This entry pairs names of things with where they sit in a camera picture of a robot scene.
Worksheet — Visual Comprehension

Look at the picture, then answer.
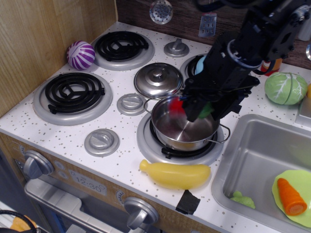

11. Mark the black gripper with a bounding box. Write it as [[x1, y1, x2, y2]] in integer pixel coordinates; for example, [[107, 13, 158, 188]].
[[181, 33, 260, 122]]

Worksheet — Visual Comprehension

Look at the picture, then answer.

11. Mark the red green toy pepper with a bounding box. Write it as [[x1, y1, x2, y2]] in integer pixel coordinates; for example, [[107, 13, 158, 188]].
[[168, 96, 214, 118]]

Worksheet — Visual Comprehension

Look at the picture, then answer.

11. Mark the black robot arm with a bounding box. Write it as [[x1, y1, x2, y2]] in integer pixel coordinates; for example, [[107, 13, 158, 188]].
[[181, 0, 311, 122]]

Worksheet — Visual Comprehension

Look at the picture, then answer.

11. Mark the steel pan lid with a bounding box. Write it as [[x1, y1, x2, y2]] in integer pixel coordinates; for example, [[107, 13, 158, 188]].
[[134, 63, 183, 99]]

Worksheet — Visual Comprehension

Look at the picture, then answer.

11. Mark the black burner under pan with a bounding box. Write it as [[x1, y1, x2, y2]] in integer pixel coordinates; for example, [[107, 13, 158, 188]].
[[137, 114, 225, 165]]

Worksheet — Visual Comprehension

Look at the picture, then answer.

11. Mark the light blue upturned bowl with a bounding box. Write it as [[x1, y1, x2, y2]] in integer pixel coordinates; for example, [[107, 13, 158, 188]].
[[194, 55, 206, 75]]

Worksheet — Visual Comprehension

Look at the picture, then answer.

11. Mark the black burner under bowl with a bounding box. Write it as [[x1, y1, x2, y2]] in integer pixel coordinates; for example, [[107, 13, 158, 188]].
[[180, 54, 207, 80]]

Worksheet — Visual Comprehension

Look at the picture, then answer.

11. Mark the silver sink basin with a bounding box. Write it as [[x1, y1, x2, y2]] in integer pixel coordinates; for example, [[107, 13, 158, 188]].
[[211, 115, 311, 233]]

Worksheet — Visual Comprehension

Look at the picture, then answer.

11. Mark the grey stovetop knob rear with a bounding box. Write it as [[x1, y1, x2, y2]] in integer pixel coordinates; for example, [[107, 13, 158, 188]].
[[164, 38, 190, 58]]

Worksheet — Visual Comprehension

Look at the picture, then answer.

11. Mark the grey stovetop knob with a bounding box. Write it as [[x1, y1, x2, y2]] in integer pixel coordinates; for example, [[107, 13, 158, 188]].
[[84, 129, 120, 157], [117, 93, 146, 116], [164, 38, 190, 58]]

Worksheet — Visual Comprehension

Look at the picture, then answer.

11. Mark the grey stovetop knob middle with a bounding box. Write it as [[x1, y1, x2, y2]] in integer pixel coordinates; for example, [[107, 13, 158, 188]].
[[117, 93, 146, 116]]

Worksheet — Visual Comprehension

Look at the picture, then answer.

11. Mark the yellow toy banana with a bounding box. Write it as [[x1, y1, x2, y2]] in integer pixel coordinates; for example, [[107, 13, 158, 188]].
[[139, 160, 211, 190]]

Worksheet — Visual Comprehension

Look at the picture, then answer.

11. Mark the hanging slotted steel spatula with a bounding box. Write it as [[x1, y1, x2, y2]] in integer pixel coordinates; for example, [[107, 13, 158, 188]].
[[198, 12, 217, 38]]

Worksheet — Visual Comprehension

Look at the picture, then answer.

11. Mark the green toy cabbage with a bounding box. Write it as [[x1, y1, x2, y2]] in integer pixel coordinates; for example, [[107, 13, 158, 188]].
[[264, 72, 308, 105]]

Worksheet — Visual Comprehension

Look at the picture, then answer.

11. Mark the red toy ketchup bottle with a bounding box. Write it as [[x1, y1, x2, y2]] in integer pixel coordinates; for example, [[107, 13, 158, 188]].
[[253, 58, 283, 76]]

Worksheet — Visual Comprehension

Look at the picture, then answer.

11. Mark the small green toy vegetable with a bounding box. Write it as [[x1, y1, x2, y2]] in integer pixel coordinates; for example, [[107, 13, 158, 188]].
[[230, 191, 256, 209]]

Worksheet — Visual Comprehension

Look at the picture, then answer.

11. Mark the black tape patch front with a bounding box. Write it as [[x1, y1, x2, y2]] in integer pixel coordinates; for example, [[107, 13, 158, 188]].
[[175, 190, 201, 215]]

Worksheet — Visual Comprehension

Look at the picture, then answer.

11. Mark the hanging perforated steel ladle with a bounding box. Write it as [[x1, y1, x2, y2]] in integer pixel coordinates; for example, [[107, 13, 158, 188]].
[[149, 0, 173, 25]]

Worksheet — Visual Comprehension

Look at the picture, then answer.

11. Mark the black coil burner rear left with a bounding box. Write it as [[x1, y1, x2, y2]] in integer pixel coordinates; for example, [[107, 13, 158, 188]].
[[92, 31, 155, 71]]

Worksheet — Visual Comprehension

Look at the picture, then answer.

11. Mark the black coil burner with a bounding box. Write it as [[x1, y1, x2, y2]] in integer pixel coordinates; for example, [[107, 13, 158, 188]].
[[92, 31, 155, 71], [33, 72, 113, 126]]

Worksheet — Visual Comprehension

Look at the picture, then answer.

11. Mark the grey stovetop knob front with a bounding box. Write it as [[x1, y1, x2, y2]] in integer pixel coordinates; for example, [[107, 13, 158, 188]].
[[84, 129, 120, 157]]

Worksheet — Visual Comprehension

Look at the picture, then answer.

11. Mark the light green plate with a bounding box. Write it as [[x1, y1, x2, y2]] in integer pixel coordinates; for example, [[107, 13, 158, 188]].
[[272, 170, 311, 229]]

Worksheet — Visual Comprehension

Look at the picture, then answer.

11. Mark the silver faucet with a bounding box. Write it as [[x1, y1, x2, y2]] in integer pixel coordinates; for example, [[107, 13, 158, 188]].
[[298, 18, 311, 60]]

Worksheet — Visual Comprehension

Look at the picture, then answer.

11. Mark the silver oven dial right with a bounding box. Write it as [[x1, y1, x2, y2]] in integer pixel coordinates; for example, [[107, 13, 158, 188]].
[[124, 197, 159, 230]]

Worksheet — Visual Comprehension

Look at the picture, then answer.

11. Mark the silver oven dial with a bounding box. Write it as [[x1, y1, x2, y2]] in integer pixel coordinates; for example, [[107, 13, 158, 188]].
[[23, 150, 54, 179], [124, 197, 159, 230]]

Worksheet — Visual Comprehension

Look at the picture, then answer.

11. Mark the orange toy carrot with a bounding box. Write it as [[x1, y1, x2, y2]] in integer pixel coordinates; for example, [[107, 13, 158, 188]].
[[277, 178, 307, 216]]

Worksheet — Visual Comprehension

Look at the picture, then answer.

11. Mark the purple white striped ball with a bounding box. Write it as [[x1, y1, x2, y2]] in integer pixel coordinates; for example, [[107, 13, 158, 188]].
[[67, 41, 95, 70]]

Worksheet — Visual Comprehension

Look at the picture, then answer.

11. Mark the black coil burner front left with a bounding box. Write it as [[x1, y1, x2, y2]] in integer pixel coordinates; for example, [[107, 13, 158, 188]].
[[33, 72, 113, 126]]

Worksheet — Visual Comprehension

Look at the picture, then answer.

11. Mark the silver oven dial left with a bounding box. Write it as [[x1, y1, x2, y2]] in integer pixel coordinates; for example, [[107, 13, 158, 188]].
[[23, 150, 54, 179]]

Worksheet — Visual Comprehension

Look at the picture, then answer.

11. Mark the steel pan with handles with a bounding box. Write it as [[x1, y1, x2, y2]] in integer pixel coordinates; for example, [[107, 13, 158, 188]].
[[144, 95, 231, 151]]

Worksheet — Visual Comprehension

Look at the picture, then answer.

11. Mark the silver oven door handle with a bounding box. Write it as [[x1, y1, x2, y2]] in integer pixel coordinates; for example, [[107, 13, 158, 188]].
[[25, 179, 120, 233]]

